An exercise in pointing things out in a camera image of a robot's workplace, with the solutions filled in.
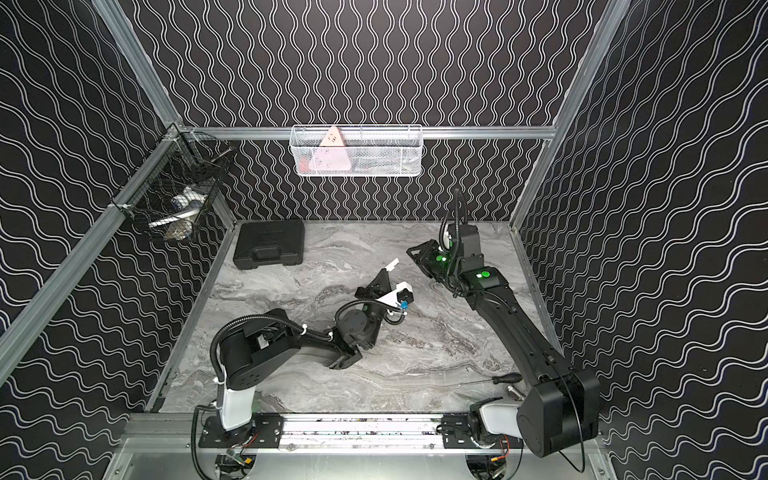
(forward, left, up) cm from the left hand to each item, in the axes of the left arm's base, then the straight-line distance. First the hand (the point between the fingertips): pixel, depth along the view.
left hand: (379, 265), depth 80 cm
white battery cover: (0, -4, +1) cm, 4 cm away
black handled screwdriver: (-20, -38, -21) cm, 48 cm away
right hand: (+3, -8, +4) cm, 9 cm away
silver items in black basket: (+12, +57, +5) cm, 59 cm away
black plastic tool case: (+21, +43, -18) cm, 51 cm away
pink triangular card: (+31, +16, +13) cm, 37 cm away
